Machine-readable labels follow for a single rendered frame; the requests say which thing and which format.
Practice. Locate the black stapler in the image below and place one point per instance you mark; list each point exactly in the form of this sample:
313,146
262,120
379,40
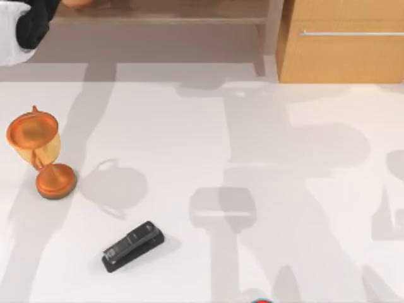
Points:
134,246

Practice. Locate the open wooden shelf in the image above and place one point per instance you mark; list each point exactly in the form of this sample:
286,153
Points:
164,28

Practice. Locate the red and blue round object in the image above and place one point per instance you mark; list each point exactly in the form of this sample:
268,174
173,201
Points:
262,300

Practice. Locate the orange trophy cup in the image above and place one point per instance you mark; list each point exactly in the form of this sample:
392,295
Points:
33,140

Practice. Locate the wooden cupboard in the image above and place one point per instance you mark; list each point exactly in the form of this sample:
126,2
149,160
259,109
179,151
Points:
341,53

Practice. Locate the wooden drawer front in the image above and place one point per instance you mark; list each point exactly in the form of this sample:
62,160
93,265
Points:
347,50

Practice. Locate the orange object on shelf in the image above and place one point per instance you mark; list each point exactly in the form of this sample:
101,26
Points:
79,2

